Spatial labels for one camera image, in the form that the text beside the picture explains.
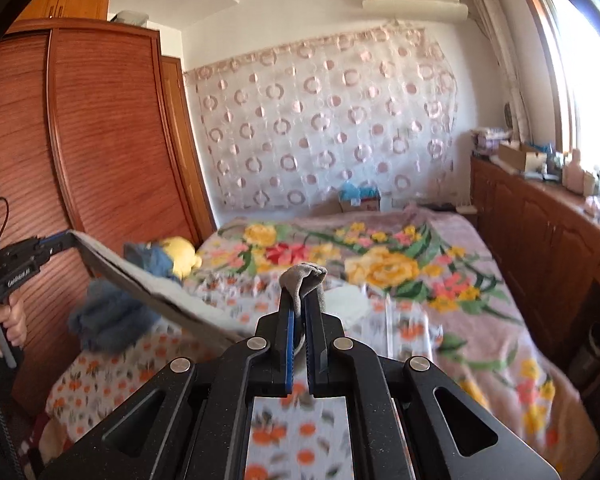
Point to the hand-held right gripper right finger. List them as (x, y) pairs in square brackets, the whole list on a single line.
[(308, 360)]

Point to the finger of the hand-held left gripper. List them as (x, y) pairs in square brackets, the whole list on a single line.
[(57, 238), (60, 247)]

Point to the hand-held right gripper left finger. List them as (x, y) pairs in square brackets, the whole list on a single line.
[(289, 355)]

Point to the grey-green pants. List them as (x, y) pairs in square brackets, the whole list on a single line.
[(122, 269)]

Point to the person's left hand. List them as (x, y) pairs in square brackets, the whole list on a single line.
[(16, 322)]

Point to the orange fruit print bedsheet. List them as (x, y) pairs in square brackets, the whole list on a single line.
[(290, 440)]

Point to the blue denim jeans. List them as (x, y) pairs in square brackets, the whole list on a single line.
[(107, 317)]

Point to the red-brown wooden wardrobe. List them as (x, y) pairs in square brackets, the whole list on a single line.
[(105, 135)]

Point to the yellow plush toy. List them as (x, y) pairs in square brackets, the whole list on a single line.
[(182, 257)]

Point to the pink floral blanket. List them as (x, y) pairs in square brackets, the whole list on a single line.
[(390, 265)]

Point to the cardboard box with blue packets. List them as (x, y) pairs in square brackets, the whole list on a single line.
[(360, 200)]

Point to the grey box on wardrobe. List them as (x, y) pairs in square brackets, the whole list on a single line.
[(130, 17)]

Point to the sheer curtain with pink circles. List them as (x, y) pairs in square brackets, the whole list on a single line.
[(330, 125)]

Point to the brown wooden sideboard cabinet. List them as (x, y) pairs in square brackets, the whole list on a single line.
[(535, 240)]

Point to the stack of papers and packets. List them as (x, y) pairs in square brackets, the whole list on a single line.
[(490, 140)]

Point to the dark waste bin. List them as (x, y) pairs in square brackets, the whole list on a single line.
[(594, 360)]

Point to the pink bottle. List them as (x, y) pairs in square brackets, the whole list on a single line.
[(574, 172)]

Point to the white air deflector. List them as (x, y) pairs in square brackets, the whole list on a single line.
[(415, 10)]

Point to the white wrapped wall pipe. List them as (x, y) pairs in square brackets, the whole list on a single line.
[(497, 50)]

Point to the window with wooden frame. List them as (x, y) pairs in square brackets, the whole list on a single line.
[(575, 50)]

